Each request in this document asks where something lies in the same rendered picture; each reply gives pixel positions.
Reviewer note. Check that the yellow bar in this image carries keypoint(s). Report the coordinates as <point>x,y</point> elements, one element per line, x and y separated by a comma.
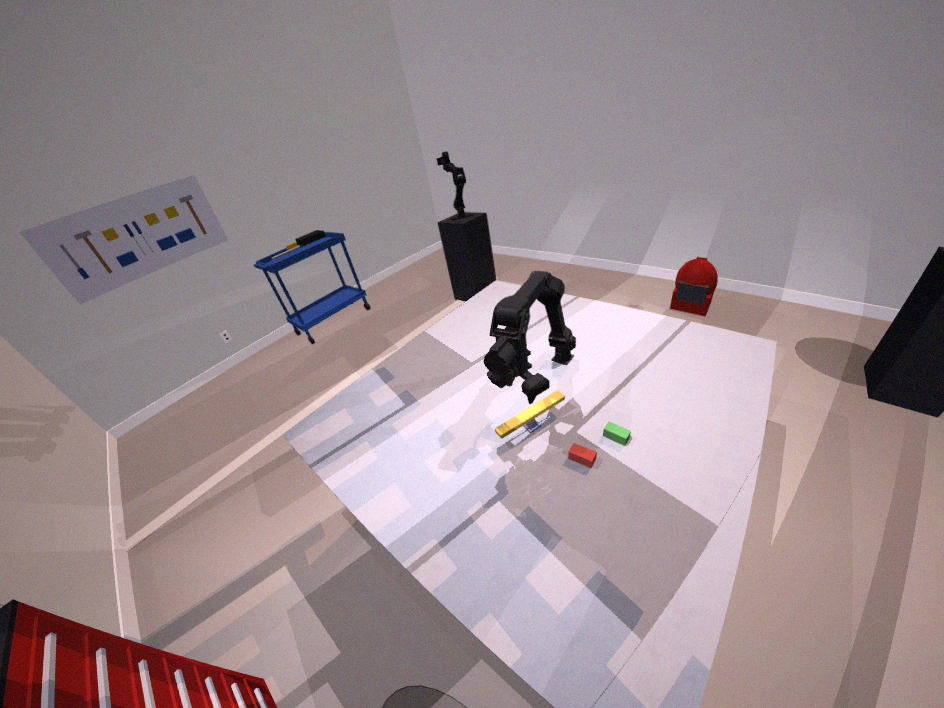
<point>518,421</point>

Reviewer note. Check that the green rectangular block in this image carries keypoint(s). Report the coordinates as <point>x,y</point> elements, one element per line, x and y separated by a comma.
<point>616,433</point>

